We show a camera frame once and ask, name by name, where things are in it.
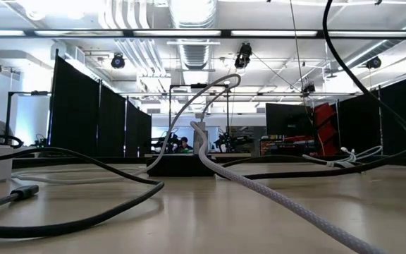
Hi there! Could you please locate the white USB cable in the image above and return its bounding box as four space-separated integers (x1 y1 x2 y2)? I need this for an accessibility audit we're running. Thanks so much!
11 73 242 186
302 145 383 169

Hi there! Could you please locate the cluttered background shelf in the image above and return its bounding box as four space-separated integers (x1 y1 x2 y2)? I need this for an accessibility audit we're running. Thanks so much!
258 133 319 157

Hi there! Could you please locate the red storage rack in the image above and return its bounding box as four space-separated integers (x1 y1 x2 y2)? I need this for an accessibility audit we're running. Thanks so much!
312 101 339 157

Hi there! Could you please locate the black monitor screen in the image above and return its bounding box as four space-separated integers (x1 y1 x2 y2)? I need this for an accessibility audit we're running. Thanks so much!
265 102 314 137

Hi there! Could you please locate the long black power strip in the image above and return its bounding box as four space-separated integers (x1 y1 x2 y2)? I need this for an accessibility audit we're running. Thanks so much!
145 154 216 178

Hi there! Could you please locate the black USB cable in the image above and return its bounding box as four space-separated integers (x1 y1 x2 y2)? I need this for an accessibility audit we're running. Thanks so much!
219 0 406 181
0 146 165 239

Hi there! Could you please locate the lavender braided USB cable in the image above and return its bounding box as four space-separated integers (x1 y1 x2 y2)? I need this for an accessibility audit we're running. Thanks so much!
190 121 387 254

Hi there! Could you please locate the black cable loop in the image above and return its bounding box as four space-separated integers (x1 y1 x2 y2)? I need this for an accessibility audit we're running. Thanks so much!
0 133 25 149

